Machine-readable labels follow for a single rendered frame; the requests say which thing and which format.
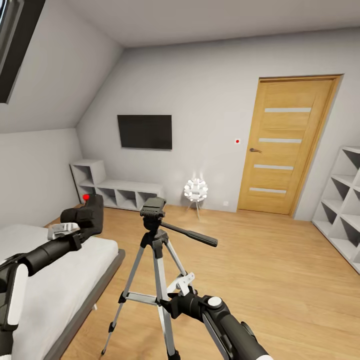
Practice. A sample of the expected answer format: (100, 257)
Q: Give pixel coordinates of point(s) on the camera tripod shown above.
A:
(153, 214)

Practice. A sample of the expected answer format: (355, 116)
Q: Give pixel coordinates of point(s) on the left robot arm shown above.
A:
(14, 273)

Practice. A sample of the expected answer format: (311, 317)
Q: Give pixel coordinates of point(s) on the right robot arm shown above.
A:
(235, 340)

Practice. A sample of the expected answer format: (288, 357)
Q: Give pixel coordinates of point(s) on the digital camera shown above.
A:
(87, 217)

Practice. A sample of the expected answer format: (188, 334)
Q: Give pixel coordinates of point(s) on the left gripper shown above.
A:
(60, 246)

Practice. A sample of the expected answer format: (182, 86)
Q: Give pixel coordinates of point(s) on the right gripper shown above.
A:
(178, 305)

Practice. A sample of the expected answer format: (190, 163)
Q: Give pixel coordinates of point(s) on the bookcase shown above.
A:
(337, 214)
(99, 180)

